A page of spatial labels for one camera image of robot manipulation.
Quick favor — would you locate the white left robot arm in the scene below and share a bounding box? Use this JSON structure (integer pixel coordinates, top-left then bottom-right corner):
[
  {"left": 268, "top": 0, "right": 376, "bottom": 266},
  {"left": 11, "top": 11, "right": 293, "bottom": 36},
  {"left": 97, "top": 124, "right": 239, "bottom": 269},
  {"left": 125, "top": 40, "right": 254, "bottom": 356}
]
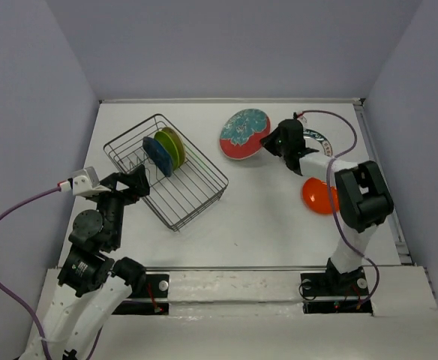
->
[{"left": 21, "top": 165, "right": 150, "bottom": 359}]

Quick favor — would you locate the dark blue leaf-shaped plate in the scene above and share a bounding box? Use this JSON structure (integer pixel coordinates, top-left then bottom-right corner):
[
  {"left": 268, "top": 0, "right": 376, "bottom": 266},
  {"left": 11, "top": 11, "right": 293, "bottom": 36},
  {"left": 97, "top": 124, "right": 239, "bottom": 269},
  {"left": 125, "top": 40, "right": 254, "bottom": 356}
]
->
[{"left": 142, "top": 136, "right": 173, "bottom": 177}]

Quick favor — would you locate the aluminium mounting rail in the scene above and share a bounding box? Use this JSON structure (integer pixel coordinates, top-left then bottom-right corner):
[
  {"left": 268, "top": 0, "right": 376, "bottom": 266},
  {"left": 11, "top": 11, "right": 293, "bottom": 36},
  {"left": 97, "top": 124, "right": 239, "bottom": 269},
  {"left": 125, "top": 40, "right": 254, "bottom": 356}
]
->
[{"left": 53, "top": 265, "right": 419, "bottom": 272}]

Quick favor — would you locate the white plate with teal rim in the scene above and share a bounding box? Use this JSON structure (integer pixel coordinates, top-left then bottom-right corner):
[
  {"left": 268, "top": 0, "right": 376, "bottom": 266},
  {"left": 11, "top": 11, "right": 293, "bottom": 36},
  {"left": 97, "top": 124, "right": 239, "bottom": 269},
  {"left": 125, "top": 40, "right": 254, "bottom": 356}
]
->
[{"left": 303, "top": 128, "right": 334, "bottom": 157}]

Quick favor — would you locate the cream plate with ink motifs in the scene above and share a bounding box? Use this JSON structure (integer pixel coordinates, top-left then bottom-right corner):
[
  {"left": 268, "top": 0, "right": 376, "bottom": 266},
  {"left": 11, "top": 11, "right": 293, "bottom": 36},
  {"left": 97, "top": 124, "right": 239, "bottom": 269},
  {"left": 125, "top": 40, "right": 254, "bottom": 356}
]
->
[{"left": 163, "top": 127, "right": 186, "bottom": 168}]

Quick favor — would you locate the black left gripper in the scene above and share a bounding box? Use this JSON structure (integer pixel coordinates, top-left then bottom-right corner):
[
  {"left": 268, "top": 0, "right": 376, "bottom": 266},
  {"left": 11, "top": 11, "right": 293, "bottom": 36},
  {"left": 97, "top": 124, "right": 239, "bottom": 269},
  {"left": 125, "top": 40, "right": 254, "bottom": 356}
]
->
[{"left": 91, "top": 162, "right": 152, "bottom": 247}]

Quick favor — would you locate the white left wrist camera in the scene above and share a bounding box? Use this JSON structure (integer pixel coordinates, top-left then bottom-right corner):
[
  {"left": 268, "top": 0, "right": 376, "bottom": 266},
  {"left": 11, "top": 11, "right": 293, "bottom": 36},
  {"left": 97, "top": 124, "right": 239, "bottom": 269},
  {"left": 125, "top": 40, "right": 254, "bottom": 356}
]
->
[{"left": 58, "top": 166, "right": 110, "bottom": 198}]

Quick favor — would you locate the red and teal floral plate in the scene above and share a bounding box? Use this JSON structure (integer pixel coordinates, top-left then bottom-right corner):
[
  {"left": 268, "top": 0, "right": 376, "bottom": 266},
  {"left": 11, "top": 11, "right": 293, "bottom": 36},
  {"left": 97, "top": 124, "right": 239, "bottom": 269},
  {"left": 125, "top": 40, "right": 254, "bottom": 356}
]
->
[{"left": 219, "top": 108, "right": 271, "bottom": 161}]

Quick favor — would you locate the orange round plate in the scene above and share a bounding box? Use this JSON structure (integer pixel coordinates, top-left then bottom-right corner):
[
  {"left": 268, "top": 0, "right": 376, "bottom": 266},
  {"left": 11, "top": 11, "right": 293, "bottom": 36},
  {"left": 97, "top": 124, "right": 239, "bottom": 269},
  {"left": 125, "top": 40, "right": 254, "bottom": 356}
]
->
[{"left": 301, "top": 178, "right": 332, "bottom": 215}]

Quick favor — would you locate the metal wire dish rack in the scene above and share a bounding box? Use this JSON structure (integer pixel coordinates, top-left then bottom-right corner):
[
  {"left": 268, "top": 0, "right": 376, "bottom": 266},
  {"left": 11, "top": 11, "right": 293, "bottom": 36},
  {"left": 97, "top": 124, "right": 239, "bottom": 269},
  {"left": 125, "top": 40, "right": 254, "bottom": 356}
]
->
[{"left": 103, "top": 114, "right": 229, "bottom": 231}]

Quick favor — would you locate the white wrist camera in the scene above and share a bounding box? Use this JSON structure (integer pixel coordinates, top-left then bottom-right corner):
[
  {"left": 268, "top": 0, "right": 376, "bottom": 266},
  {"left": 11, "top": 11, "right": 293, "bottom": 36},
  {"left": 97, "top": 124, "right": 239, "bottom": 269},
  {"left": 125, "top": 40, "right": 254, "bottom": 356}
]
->
[
  {"left": 293, "top": 112, "right": 308, "bottom": 128},
  {"left": 58, "top": 166, "right": 110, "bottom": 198}
]

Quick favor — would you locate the lime green round plate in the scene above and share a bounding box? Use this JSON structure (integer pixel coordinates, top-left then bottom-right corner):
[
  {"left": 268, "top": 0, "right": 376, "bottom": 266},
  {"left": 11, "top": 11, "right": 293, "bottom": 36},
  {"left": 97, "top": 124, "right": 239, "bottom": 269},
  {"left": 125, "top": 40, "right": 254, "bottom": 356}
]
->
[{"left": 154, "top": 130, "right": 179, "bottom": 170}]

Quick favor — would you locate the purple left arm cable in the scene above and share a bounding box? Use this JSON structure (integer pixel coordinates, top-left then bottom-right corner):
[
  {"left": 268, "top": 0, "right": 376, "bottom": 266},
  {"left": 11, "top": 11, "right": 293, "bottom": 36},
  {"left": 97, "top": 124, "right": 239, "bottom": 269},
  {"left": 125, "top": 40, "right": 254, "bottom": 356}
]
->
[{"left": 0, "top": 185, "right": 102, "bottom": 360}]

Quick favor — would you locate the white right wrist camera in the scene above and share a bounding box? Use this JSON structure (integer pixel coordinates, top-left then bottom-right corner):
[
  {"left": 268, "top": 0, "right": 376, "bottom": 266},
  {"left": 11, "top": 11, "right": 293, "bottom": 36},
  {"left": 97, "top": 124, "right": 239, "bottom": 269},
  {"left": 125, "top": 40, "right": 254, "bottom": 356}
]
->
[{"left": 293, "top": 112, "right": 308, "bottom": 128}]

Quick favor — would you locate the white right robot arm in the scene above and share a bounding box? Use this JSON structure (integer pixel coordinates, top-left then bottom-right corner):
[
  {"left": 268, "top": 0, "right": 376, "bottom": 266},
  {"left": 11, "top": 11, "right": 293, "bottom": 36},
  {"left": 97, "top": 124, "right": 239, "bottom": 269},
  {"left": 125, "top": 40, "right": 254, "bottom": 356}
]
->
[{"left": 260, "top": 119, "right": 394, "bottom": 299}]

